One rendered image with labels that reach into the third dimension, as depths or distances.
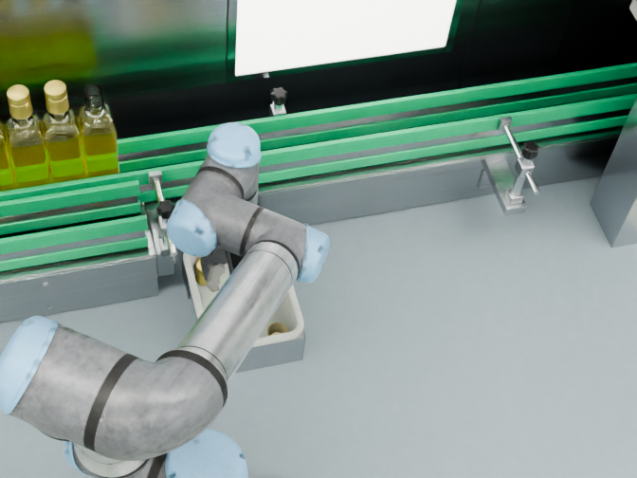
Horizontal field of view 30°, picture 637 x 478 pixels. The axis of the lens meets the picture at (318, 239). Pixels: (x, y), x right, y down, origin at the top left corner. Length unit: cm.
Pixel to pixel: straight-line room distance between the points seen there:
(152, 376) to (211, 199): 38
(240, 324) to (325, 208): 78
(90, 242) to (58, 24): 36
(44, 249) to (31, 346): 66
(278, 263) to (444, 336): 65
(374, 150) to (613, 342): 55
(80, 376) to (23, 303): 77
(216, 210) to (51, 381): 41
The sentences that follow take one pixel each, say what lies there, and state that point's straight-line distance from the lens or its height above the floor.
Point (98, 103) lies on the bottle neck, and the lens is 193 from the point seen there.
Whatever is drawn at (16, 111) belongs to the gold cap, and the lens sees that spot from 192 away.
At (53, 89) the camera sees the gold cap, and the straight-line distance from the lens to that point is 191.
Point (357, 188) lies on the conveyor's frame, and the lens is 219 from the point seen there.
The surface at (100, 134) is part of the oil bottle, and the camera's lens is 196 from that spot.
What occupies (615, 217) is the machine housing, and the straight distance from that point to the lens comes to 230.
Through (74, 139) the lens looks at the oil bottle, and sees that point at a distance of 196.
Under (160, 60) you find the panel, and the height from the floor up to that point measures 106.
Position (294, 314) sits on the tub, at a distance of 203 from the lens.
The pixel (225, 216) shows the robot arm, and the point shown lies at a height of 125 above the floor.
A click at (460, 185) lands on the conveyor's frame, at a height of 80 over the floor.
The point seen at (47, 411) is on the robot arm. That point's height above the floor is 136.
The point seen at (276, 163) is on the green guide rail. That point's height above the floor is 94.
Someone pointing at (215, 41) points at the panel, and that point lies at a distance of 207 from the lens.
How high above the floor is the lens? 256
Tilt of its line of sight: 54 degrees down
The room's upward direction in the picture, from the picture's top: 8 degrees clockwise
